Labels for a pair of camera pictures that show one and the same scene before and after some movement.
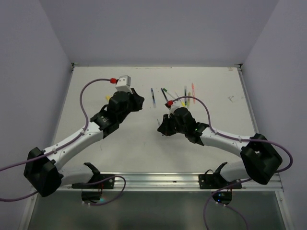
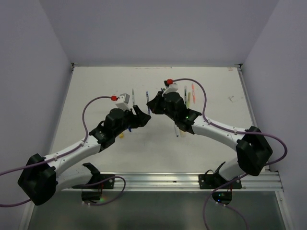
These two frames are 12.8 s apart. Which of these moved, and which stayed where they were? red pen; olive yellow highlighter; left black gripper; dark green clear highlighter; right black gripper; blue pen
Moved: right black gripper; blue pen; left black gripper
Stayed: red pen; olive yellow highlighter; dark green clear highlighter
